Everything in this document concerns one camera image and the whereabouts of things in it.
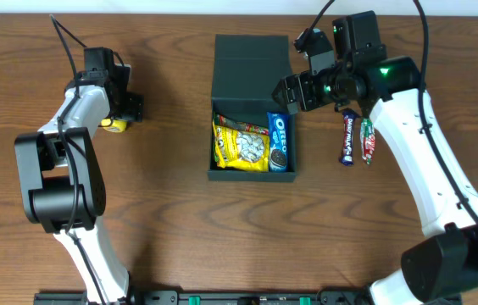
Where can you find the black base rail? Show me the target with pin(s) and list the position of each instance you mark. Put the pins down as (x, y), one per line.
(215, 298)

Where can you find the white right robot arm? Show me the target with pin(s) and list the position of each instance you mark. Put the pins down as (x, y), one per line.
(391, 94)

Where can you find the green Haribo gummy bag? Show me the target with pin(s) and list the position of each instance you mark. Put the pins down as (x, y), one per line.
(223, 122)

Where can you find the yellow Hacks candy bag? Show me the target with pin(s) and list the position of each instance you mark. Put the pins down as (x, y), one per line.
(241, 150)

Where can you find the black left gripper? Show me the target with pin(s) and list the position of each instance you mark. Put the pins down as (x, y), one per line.
(133, 107)

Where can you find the blue Oreo cookie pack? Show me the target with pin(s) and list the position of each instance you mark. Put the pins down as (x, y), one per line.
(278, 127)

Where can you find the yellow Mentos bottle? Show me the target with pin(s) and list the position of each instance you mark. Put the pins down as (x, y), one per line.
(114, 125)

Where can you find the purple Dairy Milk bar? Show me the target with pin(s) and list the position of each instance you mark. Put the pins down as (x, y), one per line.
(349, 117)

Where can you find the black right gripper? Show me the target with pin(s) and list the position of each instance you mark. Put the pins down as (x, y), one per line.
(292, 93)

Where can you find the red green candy bar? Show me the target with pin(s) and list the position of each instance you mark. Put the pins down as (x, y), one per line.
(367, 140)

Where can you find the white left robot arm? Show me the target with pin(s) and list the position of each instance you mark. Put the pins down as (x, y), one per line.
(62, 190)

